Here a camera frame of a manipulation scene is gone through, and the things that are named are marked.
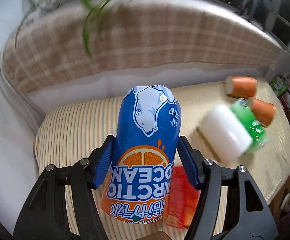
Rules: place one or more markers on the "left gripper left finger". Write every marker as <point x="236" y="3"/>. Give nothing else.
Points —
<point x="44" y="214"/>

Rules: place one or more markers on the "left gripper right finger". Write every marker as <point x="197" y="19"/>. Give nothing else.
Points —
<point x="231" y="205"/>

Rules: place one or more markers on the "blue orange Arctic Ocean cup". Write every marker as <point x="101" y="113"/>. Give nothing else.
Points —
<point x="138" y="186"/>

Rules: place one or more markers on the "green tea cup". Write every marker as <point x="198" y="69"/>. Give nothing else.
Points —
<point x="242" y="111"/>

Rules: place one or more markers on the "white paper cup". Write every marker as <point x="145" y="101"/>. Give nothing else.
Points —
<point x="225" y="133"/>

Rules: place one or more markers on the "front orange paper cup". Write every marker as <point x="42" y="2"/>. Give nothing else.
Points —
<point x="263" y="111"/>

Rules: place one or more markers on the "orange paper cup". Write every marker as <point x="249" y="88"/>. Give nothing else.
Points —
<point x="241" y="86"/>
<point x="263" y="111"/>

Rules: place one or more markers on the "rear orange paper cup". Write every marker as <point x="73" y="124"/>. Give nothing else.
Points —
<point x="241" y="86"/>

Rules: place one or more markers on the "striped yellow table cloth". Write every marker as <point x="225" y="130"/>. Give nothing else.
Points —
<point x="71" y="132"/>

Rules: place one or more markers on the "green white carton box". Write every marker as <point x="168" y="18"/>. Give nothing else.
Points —
<point x="278" y="85"/>

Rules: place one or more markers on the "beige plaid sill cloth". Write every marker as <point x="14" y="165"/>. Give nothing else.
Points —
<point x="62" y="45"/>

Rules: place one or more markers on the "black tripod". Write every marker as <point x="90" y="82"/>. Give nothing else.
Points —
<point x="249" y="8"/>

